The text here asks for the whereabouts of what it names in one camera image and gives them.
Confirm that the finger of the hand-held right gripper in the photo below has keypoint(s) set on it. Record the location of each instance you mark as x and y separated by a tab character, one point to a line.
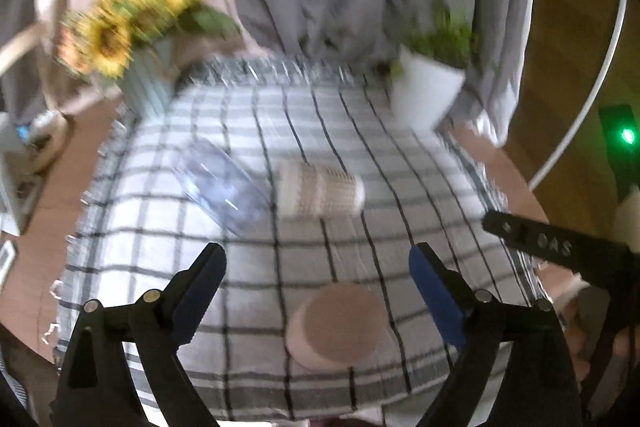
545	244

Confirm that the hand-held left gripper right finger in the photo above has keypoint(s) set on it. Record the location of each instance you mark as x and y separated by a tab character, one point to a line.
440	302

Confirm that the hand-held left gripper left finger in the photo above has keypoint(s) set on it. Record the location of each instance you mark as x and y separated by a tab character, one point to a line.
196	302

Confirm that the beige patterned cup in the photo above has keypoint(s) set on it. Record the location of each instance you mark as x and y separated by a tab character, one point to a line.
320	189

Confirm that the clear plastic cup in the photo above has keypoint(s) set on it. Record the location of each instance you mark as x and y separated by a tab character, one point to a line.
220	189

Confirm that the person's right hand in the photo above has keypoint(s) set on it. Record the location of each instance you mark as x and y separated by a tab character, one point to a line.
585	347

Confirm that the white hoop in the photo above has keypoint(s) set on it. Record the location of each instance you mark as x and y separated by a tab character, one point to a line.
595	82

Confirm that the white plant pot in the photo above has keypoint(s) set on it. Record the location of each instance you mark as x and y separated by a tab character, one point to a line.
425	89

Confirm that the green plant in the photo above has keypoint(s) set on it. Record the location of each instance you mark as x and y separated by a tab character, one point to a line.
442	39

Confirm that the grey checked tablecloth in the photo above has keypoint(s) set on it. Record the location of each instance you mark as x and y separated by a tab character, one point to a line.
310	127

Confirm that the pale blue flower pot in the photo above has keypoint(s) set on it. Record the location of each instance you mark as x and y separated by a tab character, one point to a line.
147	79

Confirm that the sunflower bouquet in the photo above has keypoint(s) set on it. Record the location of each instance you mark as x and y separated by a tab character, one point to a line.
130	24

